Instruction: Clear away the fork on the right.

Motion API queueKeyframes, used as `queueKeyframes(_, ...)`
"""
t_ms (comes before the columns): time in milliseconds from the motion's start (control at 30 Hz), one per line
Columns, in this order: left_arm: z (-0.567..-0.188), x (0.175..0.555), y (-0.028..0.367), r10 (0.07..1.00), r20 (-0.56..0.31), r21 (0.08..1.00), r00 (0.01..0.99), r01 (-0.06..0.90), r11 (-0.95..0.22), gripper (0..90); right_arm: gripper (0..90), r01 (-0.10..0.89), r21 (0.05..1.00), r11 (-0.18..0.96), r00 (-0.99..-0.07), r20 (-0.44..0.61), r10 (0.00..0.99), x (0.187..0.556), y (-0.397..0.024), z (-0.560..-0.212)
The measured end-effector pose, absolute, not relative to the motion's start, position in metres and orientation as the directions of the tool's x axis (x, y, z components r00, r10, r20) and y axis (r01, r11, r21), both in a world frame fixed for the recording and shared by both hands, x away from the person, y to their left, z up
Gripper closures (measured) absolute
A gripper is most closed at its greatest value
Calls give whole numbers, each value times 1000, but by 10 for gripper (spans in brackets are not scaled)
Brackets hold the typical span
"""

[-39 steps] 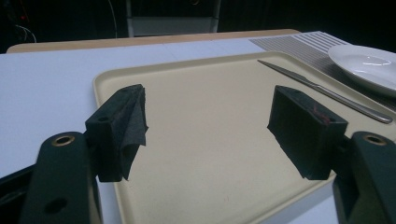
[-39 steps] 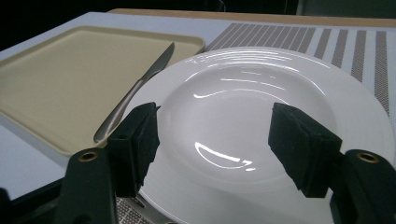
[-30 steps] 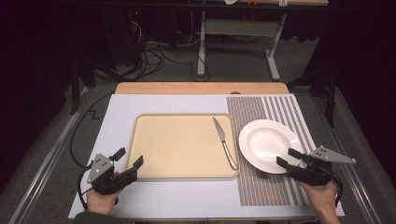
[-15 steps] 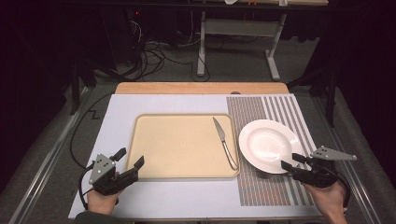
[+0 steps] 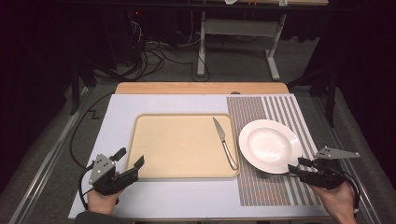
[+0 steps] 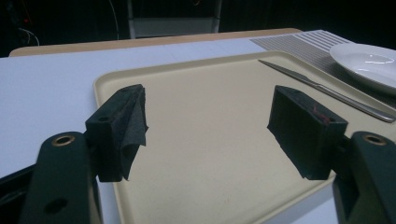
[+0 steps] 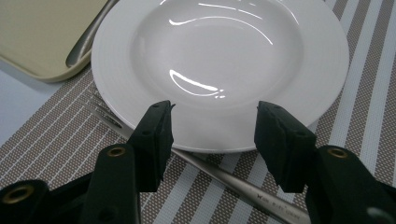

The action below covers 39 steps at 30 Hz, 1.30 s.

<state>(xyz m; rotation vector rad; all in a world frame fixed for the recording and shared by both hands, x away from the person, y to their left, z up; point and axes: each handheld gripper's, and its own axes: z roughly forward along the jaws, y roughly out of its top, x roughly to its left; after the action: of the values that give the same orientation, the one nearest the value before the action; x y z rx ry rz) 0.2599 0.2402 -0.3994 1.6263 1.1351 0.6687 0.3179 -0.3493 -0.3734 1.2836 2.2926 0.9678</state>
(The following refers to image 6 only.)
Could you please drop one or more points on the silver table knife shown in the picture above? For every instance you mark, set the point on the silver table knife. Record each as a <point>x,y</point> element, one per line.
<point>327,90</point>

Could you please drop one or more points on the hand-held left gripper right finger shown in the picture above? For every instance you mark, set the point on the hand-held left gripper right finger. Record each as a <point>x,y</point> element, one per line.
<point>305,130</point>

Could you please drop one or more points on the beige plastic tray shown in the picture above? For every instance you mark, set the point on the beige plastic tray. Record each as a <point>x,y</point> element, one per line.
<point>205,109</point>

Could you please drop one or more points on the white metal desk frame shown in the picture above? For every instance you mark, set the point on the white metal desk frame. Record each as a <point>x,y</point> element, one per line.
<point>174,26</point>

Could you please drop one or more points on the dark equipment with red light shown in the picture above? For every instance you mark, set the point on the dark equipment with red light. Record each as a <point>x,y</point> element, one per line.
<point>26,21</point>

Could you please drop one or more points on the grey striped placemat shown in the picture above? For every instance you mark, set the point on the grey striped placemat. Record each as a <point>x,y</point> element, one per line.
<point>299,46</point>

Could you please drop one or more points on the white ceramic plate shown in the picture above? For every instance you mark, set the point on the white ceramic plate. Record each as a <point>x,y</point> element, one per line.
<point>367,62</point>

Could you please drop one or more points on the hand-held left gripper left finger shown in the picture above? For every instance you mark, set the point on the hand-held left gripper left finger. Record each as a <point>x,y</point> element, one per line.
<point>115,133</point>

